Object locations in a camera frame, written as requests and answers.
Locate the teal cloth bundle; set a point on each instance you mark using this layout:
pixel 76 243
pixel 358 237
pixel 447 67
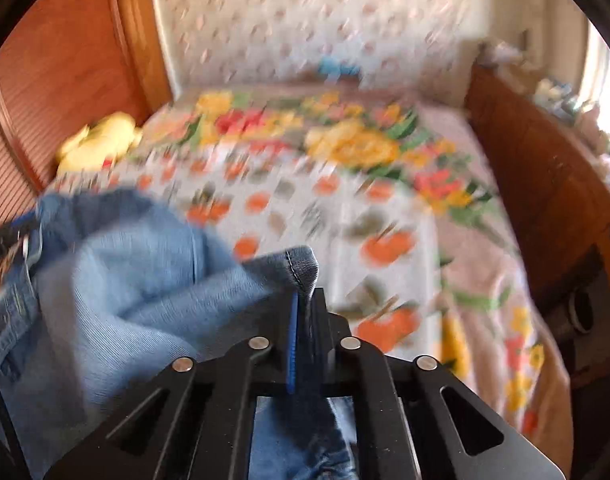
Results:
pixel 337 67

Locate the orange fruit print bedsheet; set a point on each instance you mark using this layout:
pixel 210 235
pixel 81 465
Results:
pixel 335 220

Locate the yellow plush toy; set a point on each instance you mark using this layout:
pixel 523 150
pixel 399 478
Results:
pixel 100 142

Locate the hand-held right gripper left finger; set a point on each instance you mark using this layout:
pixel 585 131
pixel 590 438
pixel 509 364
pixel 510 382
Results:
pixel 292 350

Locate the wooden slatted wardrobe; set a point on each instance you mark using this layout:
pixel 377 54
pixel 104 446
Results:
pixel 60 60

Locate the wooden sideboard cabinet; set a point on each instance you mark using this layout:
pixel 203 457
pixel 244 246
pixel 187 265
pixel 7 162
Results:
pixel 535 170

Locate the circle-patterned lace curtain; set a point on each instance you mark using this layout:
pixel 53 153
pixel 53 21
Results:
pixel 310 15

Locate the dark round trash bin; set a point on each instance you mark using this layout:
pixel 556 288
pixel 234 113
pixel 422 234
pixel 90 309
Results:
pixel 580 307

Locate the blue denim pants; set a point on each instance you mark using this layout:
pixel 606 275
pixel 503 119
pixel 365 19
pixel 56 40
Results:
pixel 135 285

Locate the floral blanket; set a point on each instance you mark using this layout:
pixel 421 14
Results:
pixel 355 145

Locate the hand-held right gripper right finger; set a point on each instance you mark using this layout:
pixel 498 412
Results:
pixel 317 345

